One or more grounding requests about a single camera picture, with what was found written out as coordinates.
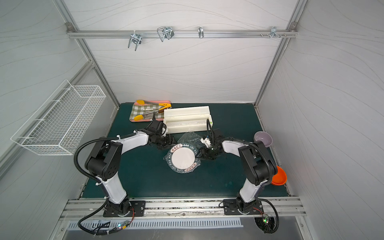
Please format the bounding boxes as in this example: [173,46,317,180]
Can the clear plastic wrap sheet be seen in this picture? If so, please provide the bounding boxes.
[176,132,205,161]

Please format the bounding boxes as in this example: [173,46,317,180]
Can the white plate green rim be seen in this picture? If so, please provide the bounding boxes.
[164,143,201,174]

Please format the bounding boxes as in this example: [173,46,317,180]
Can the cream plastic wrap dispenser box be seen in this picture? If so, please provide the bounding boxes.
[163,106,214,134]

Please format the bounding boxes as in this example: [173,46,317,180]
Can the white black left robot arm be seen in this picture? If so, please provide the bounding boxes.
[85,120,176,216]

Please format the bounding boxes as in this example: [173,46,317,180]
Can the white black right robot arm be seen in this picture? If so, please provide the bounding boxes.
[200,131,278,214]

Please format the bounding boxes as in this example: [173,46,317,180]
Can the pink tray checkered cloth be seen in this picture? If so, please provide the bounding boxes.
[129,100,172,123]

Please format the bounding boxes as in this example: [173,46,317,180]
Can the lilac ceramic bowl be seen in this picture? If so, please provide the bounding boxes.
[254,131,273,148]

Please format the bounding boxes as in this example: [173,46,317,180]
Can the orange bowl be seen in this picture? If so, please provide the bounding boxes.
[271,166,288,186]

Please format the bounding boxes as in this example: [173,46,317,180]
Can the white slotted vent strip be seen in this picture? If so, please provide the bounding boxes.
[82,218,244,230]

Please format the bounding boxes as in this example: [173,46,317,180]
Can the metal U-bolt clamp left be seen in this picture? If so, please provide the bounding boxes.
[128,33,142,51]

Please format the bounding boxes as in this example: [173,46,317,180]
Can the metal u-bolt clamp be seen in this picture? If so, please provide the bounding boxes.
[157,26,175,42]
[128,33,142,51]

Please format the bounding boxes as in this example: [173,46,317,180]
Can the metal U-bolt clamp middle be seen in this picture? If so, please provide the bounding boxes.
[157,26,175,42]

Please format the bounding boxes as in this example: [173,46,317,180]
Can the small metal hook clamp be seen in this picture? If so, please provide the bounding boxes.
[198,27,204,39]

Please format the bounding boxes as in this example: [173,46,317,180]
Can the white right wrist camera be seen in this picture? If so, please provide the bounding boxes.
[200,138,212,148]

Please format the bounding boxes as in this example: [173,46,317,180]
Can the yellow handled tongs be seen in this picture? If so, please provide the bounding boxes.
[133,102,172,122]

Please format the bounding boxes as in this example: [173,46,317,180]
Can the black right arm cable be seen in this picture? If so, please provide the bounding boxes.
[205,118,280,234]

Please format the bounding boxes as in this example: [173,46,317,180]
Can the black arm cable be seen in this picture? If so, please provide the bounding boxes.
[73,119,151,236]
[205,118,280,234]

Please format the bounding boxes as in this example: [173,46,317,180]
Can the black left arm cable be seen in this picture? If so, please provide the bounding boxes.
[73,119,151,236]

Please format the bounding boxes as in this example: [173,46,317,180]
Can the white wire basket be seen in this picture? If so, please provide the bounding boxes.
[11,80,106,156]

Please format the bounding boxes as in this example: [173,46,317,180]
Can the aluminium top rail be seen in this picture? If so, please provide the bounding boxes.
[67,29,298,39]

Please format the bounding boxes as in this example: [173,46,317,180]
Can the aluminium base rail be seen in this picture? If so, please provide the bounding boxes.
[59,197,307,221]

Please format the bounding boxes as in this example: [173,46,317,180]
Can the metal bracket clamp right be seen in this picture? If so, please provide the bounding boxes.
[260,27,286,39]

